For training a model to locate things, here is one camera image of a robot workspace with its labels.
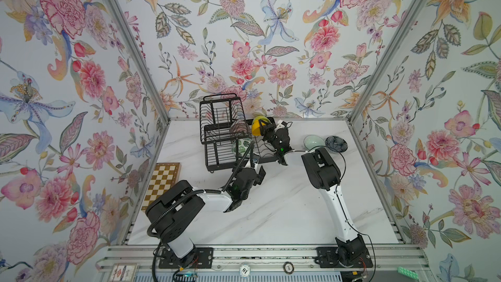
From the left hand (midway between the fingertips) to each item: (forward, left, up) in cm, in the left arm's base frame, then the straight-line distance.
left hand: (255, 164), depth 89 cm
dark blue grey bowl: (+17, -45, -8) cm, 49 cm away
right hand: (+24, -2, +4) cm, 25 cm away
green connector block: (-42, -55, -9) cm, 70 cm away
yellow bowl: (+21, -1, +2) cm, 21 cm away
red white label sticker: (-40, +48, -9) cm, 63 cm away
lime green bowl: (+27, -2, +3) cm, 27 cm away
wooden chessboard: (-2, +43, -7) cm, 44 cm away
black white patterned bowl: (+5, +4, +15) cm, 16 cm away
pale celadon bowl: (+17, -31, -5) cm, 36 cm away
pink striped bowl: (+31, +8, -9) cm, 33 cm away
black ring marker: (-39, -11, -9) cm, 42 cm away
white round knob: (-40, +5, -4) cm, 41 cm away
